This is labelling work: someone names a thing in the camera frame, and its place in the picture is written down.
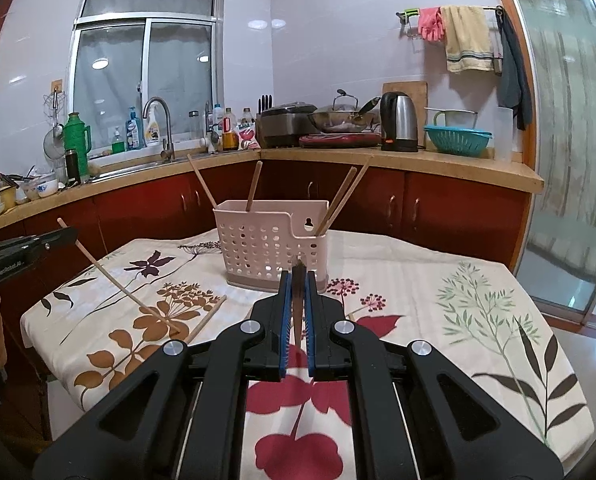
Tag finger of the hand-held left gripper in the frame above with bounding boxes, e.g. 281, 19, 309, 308
0, 226, 79, 256

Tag white striped cloth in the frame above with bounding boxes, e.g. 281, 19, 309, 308
490, 27, 504, 75

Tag pink seasoning packet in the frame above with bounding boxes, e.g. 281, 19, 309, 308
238, 122, 260, 151

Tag small chrome tap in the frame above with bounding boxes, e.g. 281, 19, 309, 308
204, 101, 217, 154

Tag red kitchen counter cabinet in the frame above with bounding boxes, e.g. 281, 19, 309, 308
0, 147, 547, 311

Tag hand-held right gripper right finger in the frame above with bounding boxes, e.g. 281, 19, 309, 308
303, 272, 564, 480

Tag striped curtain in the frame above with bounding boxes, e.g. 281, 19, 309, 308
523, 0, 596, 282

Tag chrome kitchen faucet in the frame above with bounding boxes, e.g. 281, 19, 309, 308
142, 97, 175, 164

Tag teal plastic colander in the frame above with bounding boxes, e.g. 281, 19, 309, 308
422, 125, 494, 157

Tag translucent plastic container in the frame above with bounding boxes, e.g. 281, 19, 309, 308
495, 106, 515, 162

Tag steel sink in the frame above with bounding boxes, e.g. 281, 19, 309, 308
90, 152, 213, 179

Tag hanging steel ladle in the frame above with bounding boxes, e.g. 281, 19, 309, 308
50, 79, 65, 139

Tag slim bamboo chopstick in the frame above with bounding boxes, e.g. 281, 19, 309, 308
186, 153, 219, 210
56, 218, 183, 335
184, 294, 228, 346
245, 160, 264, 213
315, 165, 358, 237
323, 156, 374, 235

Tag hanging wire strainer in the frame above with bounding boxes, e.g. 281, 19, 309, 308
43, 134, 66, 161

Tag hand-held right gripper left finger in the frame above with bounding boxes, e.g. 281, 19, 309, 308
32, 269, 295, 480

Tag aluminium frame window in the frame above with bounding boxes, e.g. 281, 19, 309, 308
68, 0, 227, 149

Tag white spray bottle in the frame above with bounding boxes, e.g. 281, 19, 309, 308
144, 110, 161, 148

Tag pink rubber gloves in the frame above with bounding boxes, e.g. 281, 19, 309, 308
417, 7, 445, 44

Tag dark grey cloth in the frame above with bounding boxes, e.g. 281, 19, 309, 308
497, 10, 533, 131

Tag black bottle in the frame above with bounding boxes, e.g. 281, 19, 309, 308
65, 148, 82, 186

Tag dark rice cooker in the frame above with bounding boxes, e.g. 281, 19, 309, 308
255, 102, 319, 149

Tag cooking oil bottle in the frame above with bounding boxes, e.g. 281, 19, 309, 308
222, 107, 240, 152

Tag blue detergent bottle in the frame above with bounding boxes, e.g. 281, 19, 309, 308
126, 106, 142, 151

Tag green thermos flask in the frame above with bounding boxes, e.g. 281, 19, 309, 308
64, 111, 93, 181

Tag wooden cutting board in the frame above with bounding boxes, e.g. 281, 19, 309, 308
382, 81, 429, 137

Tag steel wok with lid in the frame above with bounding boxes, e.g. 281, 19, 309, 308
308, 88, 381, 134

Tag floral tablecloth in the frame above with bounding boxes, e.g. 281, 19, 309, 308
20, 227, 592, 480

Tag white blue patterned bowl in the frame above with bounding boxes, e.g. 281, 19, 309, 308
27, 178, 59, 199

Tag pink perforated utensil basket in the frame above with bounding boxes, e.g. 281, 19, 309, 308
213, 199, 331, 295

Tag sliding glass door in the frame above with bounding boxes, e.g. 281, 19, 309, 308
484, 0, 596, 332

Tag steel electric kettle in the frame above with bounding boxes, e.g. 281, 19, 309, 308
379, 91, 420, 153

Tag wall towel rack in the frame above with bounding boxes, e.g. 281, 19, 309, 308
397, 5, 505, 41

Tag white enamel basin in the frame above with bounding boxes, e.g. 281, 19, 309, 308
423, 107, 479, 129

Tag red induction cooker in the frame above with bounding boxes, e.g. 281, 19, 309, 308
299, 131, 383, 149

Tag beige towel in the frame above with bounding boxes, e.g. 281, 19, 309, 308
440, 5, 494, 74

